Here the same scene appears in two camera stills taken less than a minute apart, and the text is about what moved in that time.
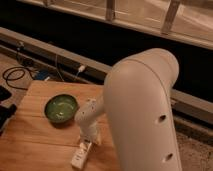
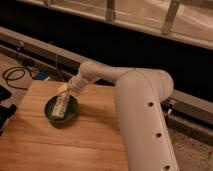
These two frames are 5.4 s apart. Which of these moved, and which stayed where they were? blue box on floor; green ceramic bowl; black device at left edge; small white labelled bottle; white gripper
Moved: small white labelled bottle; white gripper
Stayed: black device at left edge; blue box on floor; green ceramic bowl
